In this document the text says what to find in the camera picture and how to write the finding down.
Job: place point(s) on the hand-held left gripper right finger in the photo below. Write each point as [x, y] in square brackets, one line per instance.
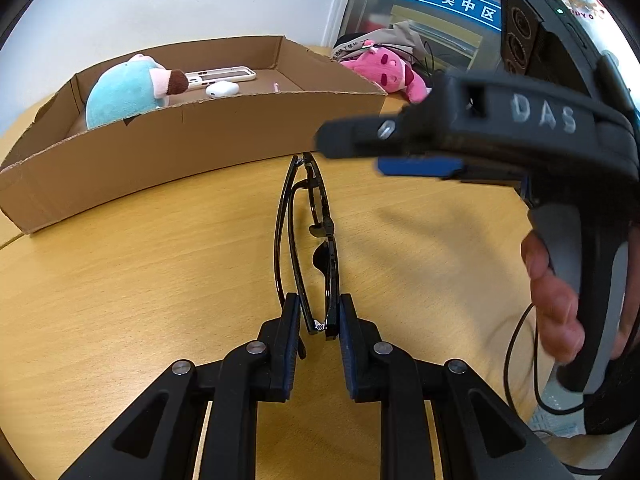
[347, 345]

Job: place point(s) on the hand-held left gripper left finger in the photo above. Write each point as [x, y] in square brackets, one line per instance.
[290, 340]

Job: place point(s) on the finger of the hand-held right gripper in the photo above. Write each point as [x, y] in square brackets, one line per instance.
[420, 166]
[350, 135]

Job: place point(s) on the black framed glasses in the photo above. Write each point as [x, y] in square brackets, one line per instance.
[320, 259]

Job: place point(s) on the white earbuds case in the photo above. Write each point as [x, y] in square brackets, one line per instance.
[222, 89]

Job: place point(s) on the cream phone case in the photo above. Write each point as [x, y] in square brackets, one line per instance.
[220, 74]

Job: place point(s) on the brown cardboard box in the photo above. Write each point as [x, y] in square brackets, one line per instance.
[200, 145]

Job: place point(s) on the person's right hand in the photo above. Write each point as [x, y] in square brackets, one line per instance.
[555, 305]

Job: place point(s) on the pink plush toy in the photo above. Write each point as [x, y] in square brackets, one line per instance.
[385, 67]

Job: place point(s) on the grey cloth bag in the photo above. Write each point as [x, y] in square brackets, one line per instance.
[400, 35]

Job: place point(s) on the glass partition with blue band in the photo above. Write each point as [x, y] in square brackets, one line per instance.
[425, 15]

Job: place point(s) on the teal and pink plush pig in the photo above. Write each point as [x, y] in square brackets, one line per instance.
[120, 95]

